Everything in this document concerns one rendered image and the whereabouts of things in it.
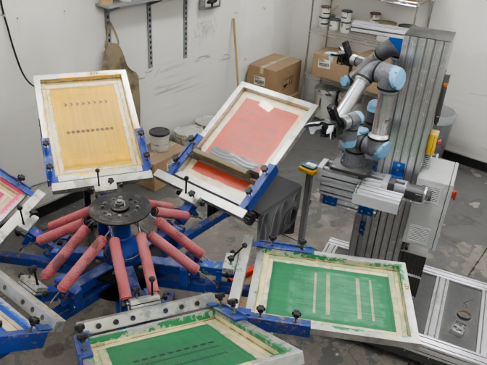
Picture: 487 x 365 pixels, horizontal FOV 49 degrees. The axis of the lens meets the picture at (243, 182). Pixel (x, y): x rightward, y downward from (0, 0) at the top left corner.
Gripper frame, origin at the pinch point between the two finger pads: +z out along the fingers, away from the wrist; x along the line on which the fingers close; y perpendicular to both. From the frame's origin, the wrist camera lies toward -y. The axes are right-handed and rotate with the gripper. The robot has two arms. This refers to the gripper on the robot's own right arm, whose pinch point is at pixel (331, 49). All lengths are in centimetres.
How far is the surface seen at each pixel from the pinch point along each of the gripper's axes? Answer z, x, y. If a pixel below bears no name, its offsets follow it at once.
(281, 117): -35, -82, 11
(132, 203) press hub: -50, -194, 11
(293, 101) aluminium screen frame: -36, -73, 4
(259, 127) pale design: -29, -94, 16
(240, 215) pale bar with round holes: -71, -144, 34
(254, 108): -15, -86, 11
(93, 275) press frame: -56, -224, 36
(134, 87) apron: 179, -71, 63
